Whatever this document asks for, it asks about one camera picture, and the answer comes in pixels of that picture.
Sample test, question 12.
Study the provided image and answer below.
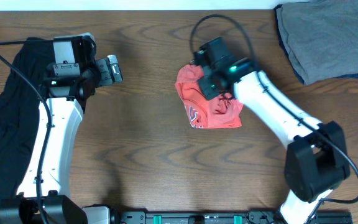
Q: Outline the red soccer t-shirt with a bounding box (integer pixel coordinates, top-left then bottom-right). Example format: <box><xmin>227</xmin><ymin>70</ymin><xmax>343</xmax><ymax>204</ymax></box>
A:
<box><xmin>175</xmin><ymin>65</ymin><xmax>243</xmax><ymax>129</ymax></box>

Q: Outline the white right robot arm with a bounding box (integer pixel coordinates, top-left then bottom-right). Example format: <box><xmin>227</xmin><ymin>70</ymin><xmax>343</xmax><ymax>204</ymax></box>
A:
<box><xmin>193</xmin><ymin>37</ymin><xmax>351</xmax><ymax>223</ymax></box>

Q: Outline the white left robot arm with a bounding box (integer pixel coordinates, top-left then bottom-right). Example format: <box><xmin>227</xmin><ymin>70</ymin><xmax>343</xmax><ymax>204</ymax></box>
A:
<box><xmin>0</xmin><ymin>32</ymin><xmax>123</xmax><ymax>223</ymax></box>

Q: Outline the black garment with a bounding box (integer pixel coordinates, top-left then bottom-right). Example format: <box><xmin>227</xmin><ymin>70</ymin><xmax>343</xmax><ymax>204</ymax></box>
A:
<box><xmin>0</xmin><ymin>37</ymin><xmax>55</xmax><ymax>203</ymax></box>

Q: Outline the grey folded garment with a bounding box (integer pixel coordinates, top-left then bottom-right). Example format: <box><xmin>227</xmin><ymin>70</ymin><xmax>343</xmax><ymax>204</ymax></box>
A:
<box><xmin>278</xmin><ymin>0</ymin><xmax>358</xmax><ymax>85</ymax></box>

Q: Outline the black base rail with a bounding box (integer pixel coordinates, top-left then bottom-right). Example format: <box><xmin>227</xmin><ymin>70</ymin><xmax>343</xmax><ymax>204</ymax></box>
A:
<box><xmin>82</xmin><ymin>204</ymin><xmax>353</xmax><ymax>224</ymax></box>

